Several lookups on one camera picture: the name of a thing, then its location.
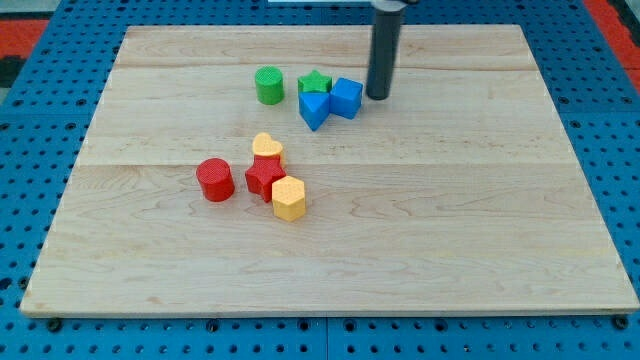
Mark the red star block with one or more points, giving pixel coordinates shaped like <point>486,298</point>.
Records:
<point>261,175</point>

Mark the green star block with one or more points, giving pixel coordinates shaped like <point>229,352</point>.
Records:
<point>315,82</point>

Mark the yellow hexagon block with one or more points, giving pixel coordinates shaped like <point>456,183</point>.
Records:
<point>288,198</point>

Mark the yellow heart block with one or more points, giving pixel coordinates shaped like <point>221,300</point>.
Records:
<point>265,146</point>

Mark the blue triangle block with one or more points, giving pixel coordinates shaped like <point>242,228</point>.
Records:
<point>314,108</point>

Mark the blue cube block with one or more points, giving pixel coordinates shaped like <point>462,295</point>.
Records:
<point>346,98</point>

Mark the light wooden board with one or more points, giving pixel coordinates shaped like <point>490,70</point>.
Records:
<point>459,195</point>

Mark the red cylinder block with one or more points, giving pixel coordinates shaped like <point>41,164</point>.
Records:
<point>215,179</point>

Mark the green cylinder block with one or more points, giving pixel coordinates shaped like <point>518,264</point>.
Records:
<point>269,82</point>

